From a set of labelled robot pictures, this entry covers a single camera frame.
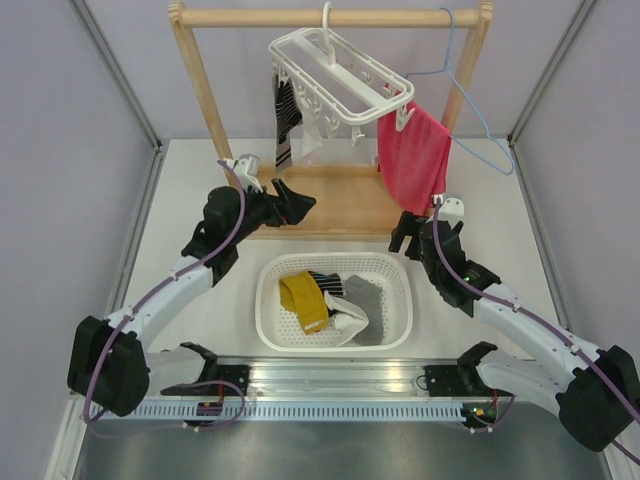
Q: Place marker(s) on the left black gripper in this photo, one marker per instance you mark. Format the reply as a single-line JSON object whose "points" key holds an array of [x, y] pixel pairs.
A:
{"points": [[279, 213]]}

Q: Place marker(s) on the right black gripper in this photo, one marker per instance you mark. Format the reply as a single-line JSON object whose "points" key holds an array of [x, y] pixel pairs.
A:
{"points": [[407, 225]]}

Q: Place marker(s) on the white sock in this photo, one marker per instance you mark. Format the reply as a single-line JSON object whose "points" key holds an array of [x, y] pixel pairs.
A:
{"points": [[349, 319], [311, 136]]}

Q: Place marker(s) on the grey striped-cuff sock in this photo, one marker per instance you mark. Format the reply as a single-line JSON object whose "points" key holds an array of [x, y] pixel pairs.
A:
{"points": [[367, 296], [282, 152]]}

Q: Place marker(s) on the black white-striped sock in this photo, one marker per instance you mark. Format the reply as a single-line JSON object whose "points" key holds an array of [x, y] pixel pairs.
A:
{"points": [[331, 283], [287, 112]]}

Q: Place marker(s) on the yellow bear sock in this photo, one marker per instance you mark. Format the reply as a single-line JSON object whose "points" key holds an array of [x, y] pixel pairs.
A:
{"points": [[301, 295]]}

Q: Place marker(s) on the white plastic clip hanger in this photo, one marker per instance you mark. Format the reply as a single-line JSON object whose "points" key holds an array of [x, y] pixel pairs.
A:
{"points": [[339, 83]]}

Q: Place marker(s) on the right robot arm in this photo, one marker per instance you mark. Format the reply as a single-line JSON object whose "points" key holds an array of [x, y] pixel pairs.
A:
{"points": [[594, 392]]}

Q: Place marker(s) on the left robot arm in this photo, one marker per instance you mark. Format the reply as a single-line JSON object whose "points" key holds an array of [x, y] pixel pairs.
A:
{"points": [[111, 364]]}

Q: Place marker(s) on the wooden clothes rack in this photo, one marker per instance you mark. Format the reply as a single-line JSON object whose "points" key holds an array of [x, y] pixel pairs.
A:
{"points": [[351, 202]]}

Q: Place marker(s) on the pink towel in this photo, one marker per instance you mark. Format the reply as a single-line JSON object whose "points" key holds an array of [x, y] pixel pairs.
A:
{"points": [[413, 161]]}

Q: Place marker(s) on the white perforated plastic basket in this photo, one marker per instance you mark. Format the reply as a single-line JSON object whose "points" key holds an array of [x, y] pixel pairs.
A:
{"points": [[280, 329]]}

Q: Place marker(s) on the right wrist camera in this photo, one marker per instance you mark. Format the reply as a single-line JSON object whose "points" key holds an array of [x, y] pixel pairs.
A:
{"points": [[450, 207]]}

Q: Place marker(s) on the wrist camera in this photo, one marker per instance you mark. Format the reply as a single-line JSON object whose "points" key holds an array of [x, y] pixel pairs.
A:
{"points": [[245, 169], [450, 207]]}

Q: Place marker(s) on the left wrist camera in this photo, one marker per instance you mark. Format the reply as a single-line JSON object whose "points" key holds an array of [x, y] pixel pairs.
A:
{"points": [[245, 169]]}

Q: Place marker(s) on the blue wire hanger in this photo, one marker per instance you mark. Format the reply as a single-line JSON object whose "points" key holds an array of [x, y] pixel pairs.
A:
{"points": [[470, 100]]}

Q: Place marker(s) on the aluminium mounting rail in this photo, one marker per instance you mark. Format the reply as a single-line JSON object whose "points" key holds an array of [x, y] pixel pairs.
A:
{"points": [[355, 379]]}

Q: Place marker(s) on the white slotted cable duct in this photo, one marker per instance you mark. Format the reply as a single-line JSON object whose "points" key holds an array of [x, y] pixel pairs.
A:
{"points": [[305, 411]]}

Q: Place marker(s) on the right aluminium frame post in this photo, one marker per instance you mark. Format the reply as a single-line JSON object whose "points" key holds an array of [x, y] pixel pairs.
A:
{"points": [[570, 35]]}

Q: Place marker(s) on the aluminium frame post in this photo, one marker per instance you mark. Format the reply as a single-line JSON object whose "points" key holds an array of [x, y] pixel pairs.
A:
{"points": [[98, 39], [570, 35]]}

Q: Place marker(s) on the left aluminium frame post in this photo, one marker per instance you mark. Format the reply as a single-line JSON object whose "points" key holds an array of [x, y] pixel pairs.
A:
{"points": [[98, 39]]}

